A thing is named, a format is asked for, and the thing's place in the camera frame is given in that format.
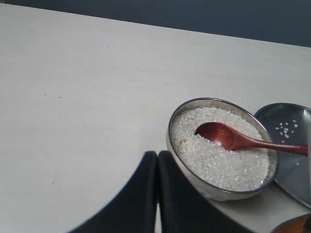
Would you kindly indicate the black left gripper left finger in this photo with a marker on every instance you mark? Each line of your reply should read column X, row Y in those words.
column 133, row 209

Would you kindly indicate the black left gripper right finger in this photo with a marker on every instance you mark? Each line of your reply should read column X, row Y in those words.
column 182, row 208

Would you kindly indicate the red wooden spoon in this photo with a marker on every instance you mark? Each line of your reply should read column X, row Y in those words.
column 231, row 139

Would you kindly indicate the steel bowl of rice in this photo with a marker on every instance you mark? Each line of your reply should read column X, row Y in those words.
column 215, row 172

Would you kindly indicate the brown wooden cup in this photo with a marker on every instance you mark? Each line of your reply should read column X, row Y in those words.
column 300, row 224

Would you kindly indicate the round steel plate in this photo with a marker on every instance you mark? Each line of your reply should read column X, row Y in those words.
column 288, row 124

